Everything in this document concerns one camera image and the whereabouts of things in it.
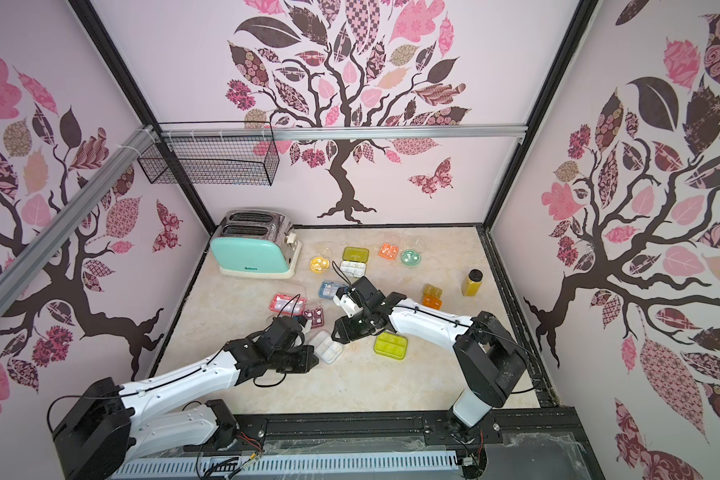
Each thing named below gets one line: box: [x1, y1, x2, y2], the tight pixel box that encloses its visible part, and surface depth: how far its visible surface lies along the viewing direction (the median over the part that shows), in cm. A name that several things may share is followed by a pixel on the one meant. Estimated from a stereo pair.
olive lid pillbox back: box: [340, 246, 370, 282], surface depth 112 cm
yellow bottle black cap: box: [461, 268, 483, 297], surface depth 97 cm
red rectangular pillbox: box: [269, 293, 307, 317], surface depth 100 cm
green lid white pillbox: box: [374, 332, 408, 361], surface depth 89 cm
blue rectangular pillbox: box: [318, 280, 349, 300], surface depth 102 cm
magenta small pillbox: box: [303, 307, 325, 329], surface depth 96 cm
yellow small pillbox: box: [422, 283, 443, 297], surface depth 102 cm
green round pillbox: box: [401, 249, 421, 266], surface depth 112 cm
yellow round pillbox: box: [310, 256, 330, 274], surface depth 109 cm
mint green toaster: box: [210, 209, 303, 280], surface depth 100 cm
